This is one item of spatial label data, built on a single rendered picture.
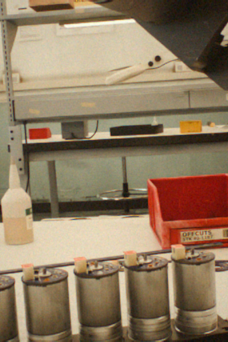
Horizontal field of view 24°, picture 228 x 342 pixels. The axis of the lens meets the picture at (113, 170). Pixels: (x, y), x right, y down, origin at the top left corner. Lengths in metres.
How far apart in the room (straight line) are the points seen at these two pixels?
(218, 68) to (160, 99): 2.19
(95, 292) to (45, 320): 0.03
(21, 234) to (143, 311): 0.34
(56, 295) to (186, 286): 0.07
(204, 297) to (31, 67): 4.56
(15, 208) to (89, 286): 0.34
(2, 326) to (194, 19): 0.20
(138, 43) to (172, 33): 4.36
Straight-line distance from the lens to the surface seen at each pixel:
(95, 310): 0.29
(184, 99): 2.53
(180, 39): 0.33
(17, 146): 2.67
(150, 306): 0.30
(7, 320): 0.29
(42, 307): 0.29
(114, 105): 2.54
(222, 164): 4.70
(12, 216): 0.62
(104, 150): 2.62
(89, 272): 0.29
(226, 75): 0.33
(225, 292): 0.44
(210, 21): 0.32
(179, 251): 0.31
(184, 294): 0.31
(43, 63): 4.80
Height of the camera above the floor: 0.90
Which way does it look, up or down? 7 degrees down
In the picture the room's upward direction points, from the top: 4 degrees counter-clockwise
